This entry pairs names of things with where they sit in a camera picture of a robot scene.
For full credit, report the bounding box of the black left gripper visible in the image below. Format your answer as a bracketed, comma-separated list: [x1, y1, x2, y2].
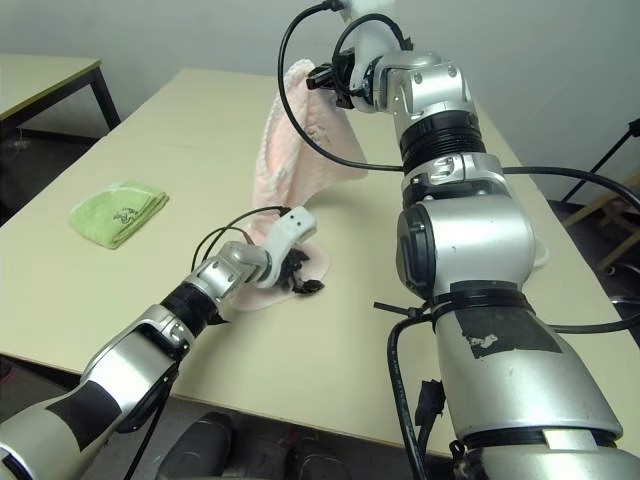
[277, 248, 325, 296]

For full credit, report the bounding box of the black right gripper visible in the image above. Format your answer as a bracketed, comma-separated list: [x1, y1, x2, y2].
[306, 47, 374, 112]

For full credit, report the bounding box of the pink towel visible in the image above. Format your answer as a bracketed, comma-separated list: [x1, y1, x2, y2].
[234, 58, 369, 312]

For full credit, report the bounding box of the green folded towel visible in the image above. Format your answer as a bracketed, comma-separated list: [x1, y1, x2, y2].
[68, 179, 171, 250]

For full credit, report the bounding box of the beige folded towel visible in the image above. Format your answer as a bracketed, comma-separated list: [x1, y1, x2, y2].
[533, 238, 552, 274]

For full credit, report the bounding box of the black robot right foot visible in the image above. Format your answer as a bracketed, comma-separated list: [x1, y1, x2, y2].
[289, 437, 351, 480]

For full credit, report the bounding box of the black robot foot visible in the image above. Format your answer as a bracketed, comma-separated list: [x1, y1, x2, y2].
[289, 437, 351, 480]
[159, 412, 236, 480]

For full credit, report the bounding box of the black robot left foot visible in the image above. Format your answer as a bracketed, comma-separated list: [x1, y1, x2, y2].
[159, 412, 236, 480]

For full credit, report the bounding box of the wooden stool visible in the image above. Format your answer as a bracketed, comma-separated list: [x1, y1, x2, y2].
[564, 187, 640, 274]

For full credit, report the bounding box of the black tripod stand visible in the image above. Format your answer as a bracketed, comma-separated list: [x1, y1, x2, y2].
[559, 119, 640, 204]

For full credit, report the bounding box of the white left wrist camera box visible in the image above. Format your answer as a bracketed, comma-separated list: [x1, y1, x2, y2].
[259, 205, 319, 291]

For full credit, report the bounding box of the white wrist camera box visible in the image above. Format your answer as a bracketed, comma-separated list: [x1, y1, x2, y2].
[339, 0, 401, 99]
[259, 205, 319, 291]

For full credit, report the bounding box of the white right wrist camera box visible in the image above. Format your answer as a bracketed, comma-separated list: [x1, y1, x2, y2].
[339, 0, 401, 99]

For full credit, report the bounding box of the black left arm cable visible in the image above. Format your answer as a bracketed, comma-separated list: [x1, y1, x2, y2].
[192, 205, 296, 271]

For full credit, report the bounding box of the beige side table black frame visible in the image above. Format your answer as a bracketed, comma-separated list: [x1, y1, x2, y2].
[0, 52, 121, 146]

